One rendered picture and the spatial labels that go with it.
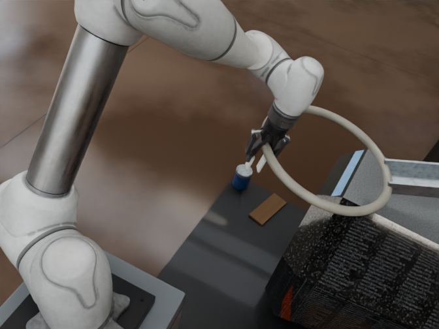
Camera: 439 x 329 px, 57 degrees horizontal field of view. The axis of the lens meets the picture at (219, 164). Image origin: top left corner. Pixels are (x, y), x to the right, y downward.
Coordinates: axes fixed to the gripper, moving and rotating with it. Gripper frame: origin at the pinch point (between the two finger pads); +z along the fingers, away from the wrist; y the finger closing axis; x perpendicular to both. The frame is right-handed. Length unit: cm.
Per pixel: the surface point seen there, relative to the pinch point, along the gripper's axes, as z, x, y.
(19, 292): 19, -42, -65
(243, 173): 75, 61, 31
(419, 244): 2, -25, 58
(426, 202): -1, -7, 68
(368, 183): 2.3, 0.7, 47.2
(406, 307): 17, -41, 57
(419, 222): 0, -17, 60
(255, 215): 85, 38, 40
